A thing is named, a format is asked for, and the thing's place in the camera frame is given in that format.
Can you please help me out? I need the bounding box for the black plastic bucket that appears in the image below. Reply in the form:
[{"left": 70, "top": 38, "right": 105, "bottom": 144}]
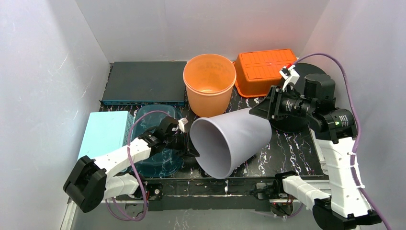
[{"left": 271, "top": 63, "right": 326, "bottom": 133}]

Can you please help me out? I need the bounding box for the dark teal transparent container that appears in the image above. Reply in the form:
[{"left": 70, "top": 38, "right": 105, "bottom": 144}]
[{"left": 132, "top": 104, "right": 183, "bottom": 178}]

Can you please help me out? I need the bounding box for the grey lavender plastic bucket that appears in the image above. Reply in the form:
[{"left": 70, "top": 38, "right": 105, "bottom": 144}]
[{"left": 190, "top": 108, "right": 272, "bottom": 179}]

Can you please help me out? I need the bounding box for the orange plastic tray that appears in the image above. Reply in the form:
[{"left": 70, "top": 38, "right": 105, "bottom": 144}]
[{"left": 234, "top": 49, "right": 297, "bottom": 98}]

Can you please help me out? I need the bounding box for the tan bucket with black liner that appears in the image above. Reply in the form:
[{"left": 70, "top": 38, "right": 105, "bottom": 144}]
[{"left": 183, "top": 54, "right": 237, "bottom": 117}]

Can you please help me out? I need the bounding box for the light blue perforated basket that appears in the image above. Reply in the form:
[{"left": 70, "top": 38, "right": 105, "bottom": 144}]
[{"left": 78, "top": 111, "right": 135, "bottom": 159}]

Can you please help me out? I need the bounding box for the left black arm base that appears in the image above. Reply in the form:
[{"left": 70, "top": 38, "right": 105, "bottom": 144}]
[{"left": 106, "top": 174, "right": 160, "bottom": 221}]

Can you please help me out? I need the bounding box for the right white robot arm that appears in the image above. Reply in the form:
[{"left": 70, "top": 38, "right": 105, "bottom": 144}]
[{"left": 250, "top": 74, "right": 382, "bottom": 230}]

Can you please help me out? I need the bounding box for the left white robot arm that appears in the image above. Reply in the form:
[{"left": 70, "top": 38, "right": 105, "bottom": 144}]
[{"left": 63, "top": 116, "right": 200, "bottom": 213}]

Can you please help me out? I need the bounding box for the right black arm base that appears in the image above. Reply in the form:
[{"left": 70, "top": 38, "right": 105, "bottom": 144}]
[{"left": 249, "top": 178, "right": 304, "bottom": 219}]

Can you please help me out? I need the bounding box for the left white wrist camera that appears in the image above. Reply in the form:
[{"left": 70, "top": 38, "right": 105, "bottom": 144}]
[{"left": 178, "top": 117, "right": 188, "bottom": 132}]

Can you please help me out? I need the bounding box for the dark blue network switch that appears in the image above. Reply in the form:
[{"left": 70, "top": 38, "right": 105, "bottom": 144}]
[{"left": 101, "top": 61, "right": 186, "bottom": 106}]

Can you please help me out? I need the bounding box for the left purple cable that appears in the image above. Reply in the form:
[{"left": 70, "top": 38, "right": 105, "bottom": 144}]
[{"left": 104, "top": 110, "right": 172, "bottom": 222}]

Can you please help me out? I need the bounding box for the aluminium frame rail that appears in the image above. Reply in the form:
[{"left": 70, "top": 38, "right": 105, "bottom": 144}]
[{"left": 58, "top": 58, "right": 362, "bottom": 230}]

